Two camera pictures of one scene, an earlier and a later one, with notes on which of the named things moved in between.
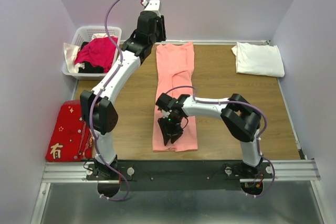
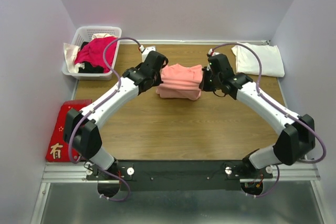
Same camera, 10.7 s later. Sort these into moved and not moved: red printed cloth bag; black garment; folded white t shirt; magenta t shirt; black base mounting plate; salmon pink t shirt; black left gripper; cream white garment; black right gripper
Moved: black left gripper; salmon pink t shirt; black right gripper
Not moved: black garment; magenta t shirt; black base mounting plate; cream white garment; folded white t shirt; red printed cloth bag
